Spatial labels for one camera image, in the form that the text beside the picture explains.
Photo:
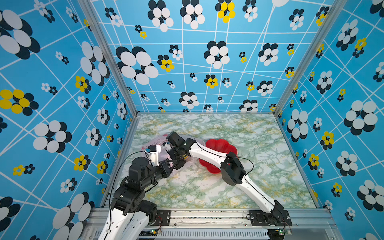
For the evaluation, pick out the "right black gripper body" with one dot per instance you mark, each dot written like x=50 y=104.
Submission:
x=174 y=153

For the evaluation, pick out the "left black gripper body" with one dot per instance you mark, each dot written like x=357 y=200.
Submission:
x=164 y=171

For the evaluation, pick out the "pink translucent plastic bag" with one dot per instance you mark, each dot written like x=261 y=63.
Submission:
x=169 y=147

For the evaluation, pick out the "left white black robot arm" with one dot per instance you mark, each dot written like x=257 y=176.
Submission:
x=129 y=212

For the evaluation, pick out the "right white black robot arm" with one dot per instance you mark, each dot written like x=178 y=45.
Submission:
x=234 y=174

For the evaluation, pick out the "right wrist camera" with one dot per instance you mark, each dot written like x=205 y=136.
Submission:
x=175 y=140

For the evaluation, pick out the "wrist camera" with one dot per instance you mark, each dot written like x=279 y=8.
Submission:
x=153 y=153
x=175 y=140

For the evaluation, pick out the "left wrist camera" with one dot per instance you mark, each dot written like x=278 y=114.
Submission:
x=153 y=153

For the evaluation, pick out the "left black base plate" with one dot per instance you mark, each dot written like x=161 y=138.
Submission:
x=162 y=218

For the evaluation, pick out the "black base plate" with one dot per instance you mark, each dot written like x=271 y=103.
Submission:
x=162 y=218
x=276 y=219

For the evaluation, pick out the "aluminium front rail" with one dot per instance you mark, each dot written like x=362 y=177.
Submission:
x=227 y=224

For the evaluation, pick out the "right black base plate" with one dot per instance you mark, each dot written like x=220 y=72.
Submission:
x=276 y=219

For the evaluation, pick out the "left aluminium corner post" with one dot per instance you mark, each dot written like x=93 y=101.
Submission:
x=90 y=14

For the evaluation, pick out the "aluminium corner post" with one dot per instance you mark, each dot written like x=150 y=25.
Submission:
x=323 y=31
x=90 y=14

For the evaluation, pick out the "right aluminium corner post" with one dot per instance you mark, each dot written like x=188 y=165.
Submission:
x=323 y=31

